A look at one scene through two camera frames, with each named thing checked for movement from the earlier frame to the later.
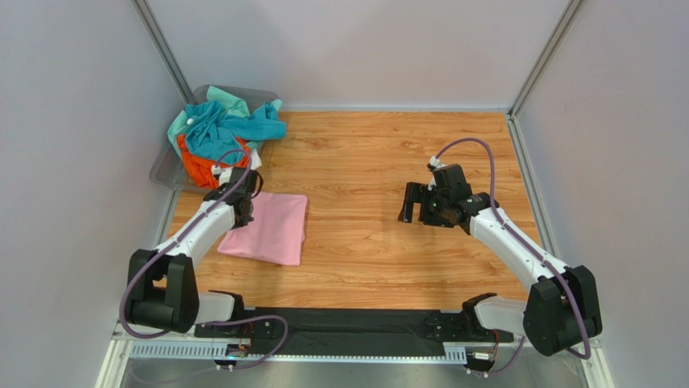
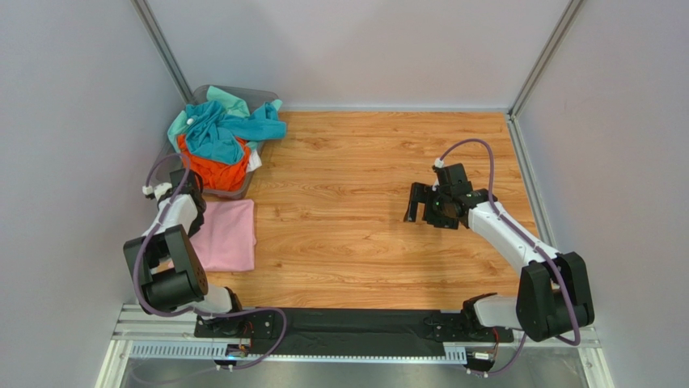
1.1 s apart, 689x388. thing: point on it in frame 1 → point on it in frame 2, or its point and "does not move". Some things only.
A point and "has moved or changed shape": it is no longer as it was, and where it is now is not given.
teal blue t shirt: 219,137 does not move
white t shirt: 255,162 does not move
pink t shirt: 276,233 has moved or changed shape
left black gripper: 245,221 → 196,226
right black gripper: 424,204 does not move
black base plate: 309,330 does not move
